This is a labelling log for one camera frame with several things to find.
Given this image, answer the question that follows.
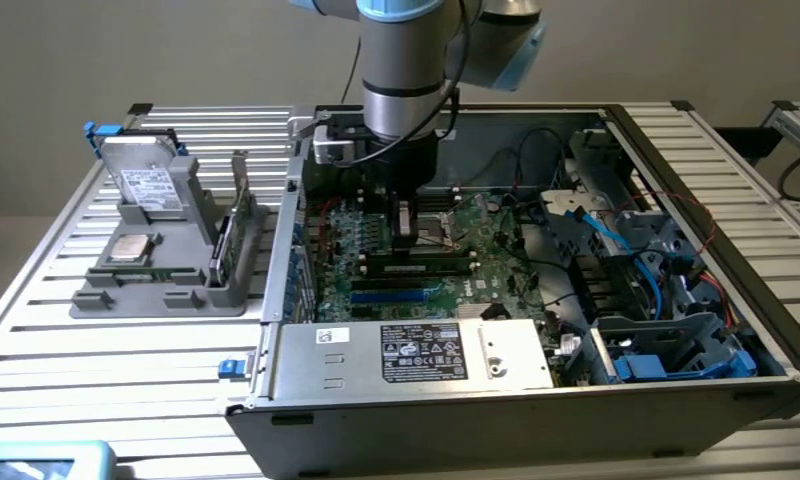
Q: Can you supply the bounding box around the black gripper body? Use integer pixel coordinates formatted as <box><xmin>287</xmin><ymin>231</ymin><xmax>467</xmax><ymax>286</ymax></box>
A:
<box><xmin>364</xmin><ymin>131</ymin><xmax>440</xmax><ymax>200</ymax></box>

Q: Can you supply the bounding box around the RAM stick with white label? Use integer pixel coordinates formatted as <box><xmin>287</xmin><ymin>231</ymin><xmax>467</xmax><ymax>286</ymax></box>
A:
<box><xmin>363</xmin><ymin>251</ymin><xmax>476</xmax><ymax>277</ymax></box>

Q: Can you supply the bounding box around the green RAM stick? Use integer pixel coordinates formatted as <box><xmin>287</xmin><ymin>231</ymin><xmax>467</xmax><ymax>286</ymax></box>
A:
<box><xmin>87</xmin><ymin>266</ymin><xmax>200</xmax><ymax>280</ymax></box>

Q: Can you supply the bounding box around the CPU socket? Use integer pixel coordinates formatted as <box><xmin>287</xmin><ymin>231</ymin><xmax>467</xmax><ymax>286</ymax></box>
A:
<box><xmin>420</xmin><ymin>208</ymin><xmax>476</xmax><ymax>248</ymax></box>

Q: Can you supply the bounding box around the black expansion slot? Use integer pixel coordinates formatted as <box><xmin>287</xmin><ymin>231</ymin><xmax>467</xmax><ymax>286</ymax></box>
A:
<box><xmin>350</xmin><ymin>276</ymin><xmax>430</xmax><ymax>292</ymax></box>

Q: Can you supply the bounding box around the blue expansion slot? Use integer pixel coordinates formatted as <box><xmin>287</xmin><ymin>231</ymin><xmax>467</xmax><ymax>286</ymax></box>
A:
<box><xmin>350</xmin><ymin>288</ymin><xmax>427</xmax><ymax>304</ymax></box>

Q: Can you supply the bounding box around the green motherboard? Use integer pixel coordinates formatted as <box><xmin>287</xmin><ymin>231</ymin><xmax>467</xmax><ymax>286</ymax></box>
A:
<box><xmin>303</xmin><ymin>192</ymin><xmax>552</xmax><ymax>324</ymax></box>

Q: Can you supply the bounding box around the silver power supply unit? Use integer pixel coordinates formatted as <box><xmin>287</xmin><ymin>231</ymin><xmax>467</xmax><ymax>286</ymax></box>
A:
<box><xmin>266</xmin><ymin>317</ymin><xmax>556</xmax><ymax>402</ymax></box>

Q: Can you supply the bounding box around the blue table clamp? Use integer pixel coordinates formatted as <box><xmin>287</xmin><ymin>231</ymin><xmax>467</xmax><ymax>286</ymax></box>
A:
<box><xmin>81</xmin><ymin>121</ymin><xmax>120</xmax><ymax>162</ymax></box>
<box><xmin>217</xmin><ymin>356</ymin><xmax>250</xmax><ymax>380</ymax></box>

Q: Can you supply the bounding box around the silver hard disk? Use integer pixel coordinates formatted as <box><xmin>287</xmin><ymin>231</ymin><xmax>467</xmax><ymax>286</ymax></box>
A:
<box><xmin>100</xmin><ymin>130</ymin><xmax>179</xmax><ymax>214</ymax></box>

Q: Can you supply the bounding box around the silver CPU chip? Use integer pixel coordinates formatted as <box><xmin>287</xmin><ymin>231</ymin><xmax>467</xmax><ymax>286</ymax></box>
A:
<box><xmin>105</xmin><ymin>232</ymin><xmax>156</xmax><ymax>264</ymax></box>

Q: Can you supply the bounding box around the black open PC case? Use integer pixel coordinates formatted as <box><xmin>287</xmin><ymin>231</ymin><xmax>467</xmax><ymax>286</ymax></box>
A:
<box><xmin>223</xmin><ymin>102</ymin><xmax>800</xmax><ymax>469</ymax></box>

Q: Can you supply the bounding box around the grey parts rack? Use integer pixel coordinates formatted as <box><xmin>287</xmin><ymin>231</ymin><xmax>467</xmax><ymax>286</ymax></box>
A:
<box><xmin>69</xmin><ymin>154</ymin><xmax>272</xmax><ymax>319</ymax></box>

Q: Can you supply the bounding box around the grey metal disk bay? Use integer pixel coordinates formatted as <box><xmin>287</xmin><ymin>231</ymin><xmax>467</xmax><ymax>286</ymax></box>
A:
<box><xmin>587</xmin><ymin>297</ymin><xmax>761</xmax><ymax>387</ymax></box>

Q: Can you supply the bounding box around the blue disk caddy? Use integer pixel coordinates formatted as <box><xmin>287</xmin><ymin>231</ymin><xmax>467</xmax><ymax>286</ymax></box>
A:
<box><xmin>607</xmin><ymin>348</ymin><xmax>757</xmax><ymax>386</ymax></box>

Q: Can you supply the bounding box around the metal slat side table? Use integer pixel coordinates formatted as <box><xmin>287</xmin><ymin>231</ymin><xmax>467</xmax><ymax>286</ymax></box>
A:
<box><xmin>761</xmin><ymin>99</ymin><xmax>800</xmax><ymax>151</ymax></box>

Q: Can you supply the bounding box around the teal teach pendant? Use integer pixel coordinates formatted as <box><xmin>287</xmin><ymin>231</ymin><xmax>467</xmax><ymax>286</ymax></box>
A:
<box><xmin>0</xmin><ymin>439</ymin><xmax>119</xmax><ymax>480</ymax></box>

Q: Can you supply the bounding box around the black case wire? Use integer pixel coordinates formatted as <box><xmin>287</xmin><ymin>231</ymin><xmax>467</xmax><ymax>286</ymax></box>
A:
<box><xmin>510</xmin><ymin>127</ymin><xmax>567</xmax><ymax>211</ymax></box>

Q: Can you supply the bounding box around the silver metal corner bracket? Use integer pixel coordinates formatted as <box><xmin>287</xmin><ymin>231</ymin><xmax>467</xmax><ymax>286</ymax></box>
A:
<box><xmin>286</xmin><ymin>105</ymin><xmax>336</xmax><ymax>137</ymax></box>

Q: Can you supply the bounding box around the graphics card with metal bracket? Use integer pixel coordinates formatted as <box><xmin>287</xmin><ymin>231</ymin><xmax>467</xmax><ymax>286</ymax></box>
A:
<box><xmin>209</xmin><ymin>148</ymin><xmax>255</xmax><ymax>289</ymax></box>

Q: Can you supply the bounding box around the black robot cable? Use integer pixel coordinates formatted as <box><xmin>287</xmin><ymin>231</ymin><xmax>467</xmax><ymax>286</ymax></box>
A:
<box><xmin>331</xmin><ymin>0</ymin><xmax>474</xmax><ymax>167</ymax></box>

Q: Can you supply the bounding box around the blue data wire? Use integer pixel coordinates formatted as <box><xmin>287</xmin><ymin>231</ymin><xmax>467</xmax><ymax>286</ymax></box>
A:
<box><xmin>571</xmin><ymin>207</ymin><xmax>683</xmax><ymax>322</ymax></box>

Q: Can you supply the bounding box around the thin red wire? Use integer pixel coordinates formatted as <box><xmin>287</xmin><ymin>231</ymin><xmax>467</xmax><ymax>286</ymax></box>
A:
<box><xmin>614</xmin><ymin>192</ymin><xmax>719</xmax><ymax>262</ymax></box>

